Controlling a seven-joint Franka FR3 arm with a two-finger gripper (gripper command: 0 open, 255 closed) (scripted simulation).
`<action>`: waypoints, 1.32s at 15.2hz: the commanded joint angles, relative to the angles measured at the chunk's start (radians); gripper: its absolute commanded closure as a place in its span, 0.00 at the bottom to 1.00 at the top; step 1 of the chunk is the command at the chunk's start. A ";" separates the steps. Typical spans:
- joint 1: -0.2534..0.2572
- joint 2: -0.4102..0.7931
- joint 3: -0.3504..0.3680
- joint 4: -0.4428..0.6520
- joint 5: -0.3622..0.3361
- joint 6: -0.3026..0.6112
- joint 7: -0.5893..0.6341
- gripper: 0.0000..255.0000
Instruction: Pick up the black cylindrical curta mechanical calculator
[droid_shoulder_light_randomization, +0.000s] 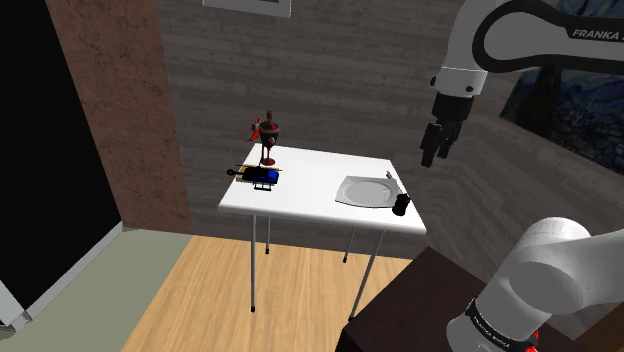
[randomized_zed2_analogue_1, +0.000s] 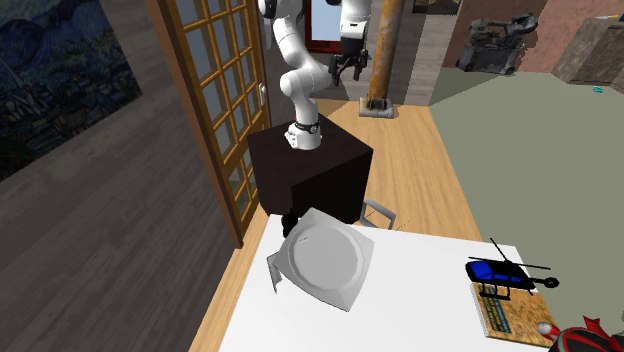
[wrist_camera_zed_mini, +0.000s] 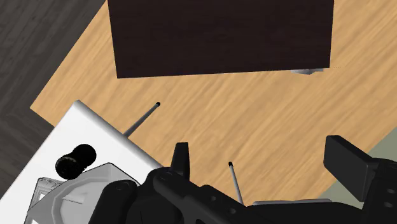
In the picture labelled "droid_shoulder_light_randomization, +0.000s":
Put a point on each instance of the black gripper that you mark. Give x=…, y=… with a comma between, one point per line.
x=452, y=108

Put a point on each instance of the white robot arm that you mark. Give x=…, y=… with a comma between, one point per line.
x=551, y=263

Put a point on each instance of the small grey utensil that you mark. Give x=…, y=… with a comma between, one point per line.
x=389, y=174

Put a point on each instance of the black cup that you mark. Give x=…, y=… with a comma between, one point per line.
x=401, y=204

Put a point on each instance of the grey square plate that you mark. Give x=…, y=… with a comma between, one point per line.
x=366, y=192

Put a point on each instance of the white table with metal legs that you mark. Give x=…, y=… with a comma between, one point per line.
x=312, y=190

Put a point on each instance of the dark robot stand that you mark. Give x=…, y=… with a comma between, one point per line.
x=414, y=302

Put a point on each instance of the red and black goblet figure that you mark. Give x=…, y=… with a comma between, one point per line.
x=268, y=132

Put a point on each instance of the blue and black toy vehicle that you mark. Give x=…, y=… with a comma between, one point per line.
x=263, y=175

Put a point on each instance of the tan wooden board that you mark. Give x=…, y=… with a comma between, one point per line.
x=239, y=177

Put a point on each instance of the dark blue wall painting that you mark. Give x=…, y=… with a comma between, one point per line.
x=580, y=107

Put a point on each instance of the white framed wall picture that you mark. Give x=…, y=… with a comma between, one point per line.
x=248, y=6

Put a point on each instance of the dark window with white frame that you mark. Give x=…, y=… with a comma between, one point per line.
x=44, y=161

